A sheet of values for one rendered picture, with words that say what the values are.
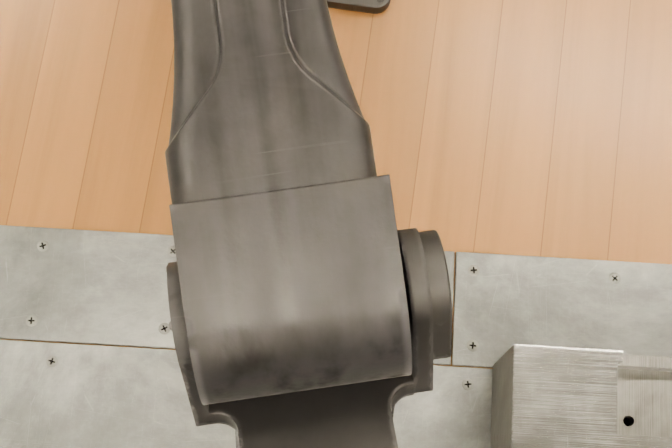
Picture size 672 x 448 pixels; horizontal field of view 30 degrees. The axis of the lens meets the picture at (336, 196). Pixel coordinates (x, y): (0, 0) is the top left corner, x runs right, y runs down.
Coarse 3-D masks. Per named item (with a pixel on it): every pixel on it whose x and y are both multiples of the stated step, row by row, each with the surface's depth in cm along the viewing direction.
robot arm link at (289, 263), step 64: (192, 0) 37; (256, 0) 37; (320, 0) 38; (192, 64) 37; (256, 64) 37; (320, 64) 37; (192, 128) 37; (256, 128) 37; (320, 128) 37; (192, 192) 37; (256, 192) 37; (320, 192) 37; (384, 192) 37; (192, 256) 37; (256, 256) 37; (320, 256) 37; (384, 256) 37; (192, 320) 37; (256, 320) 37; (320, 320) 37; (384, 320) 37; (256, 384) 38; (320, 384) 39
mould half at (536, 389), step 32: (512, 352) 68; (544, 352) 68; (576, 352) 68; (608, 352) 68; (512, 384) 68; (544, 384) 68; (576, 384) 68; (608, 384) 68; (512, 416) 67; (544, 416) 67; (576, 416) 67; (608, 416) 67
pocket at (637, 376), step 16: (624, 368) 70; (640, 368) 70; (656, 368) 70; (624, 384) 70; (640, 384) 70; (656, 384) 70; (624, 400) 70; (640, 400) 70; (656, 400) 70; (624, 416) 70; (640, 416) 70; (656, 416) 70; (624, 432) 70; (640, 432) 70; (656, 432) 70
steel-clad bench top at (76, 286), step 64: (0, 256) 78; (64, 256) 78; (128, 256) 78; (448, 256) 79; (512, 256) 79; (0, 320) 77; (64, 320) 77; (128, 320) 77; (512, 320) 78; (576, 320) 78; (640, 320) 78; (0, 384) 76; (64, 384) 76; (128, 384) 76; (448, 384) 76
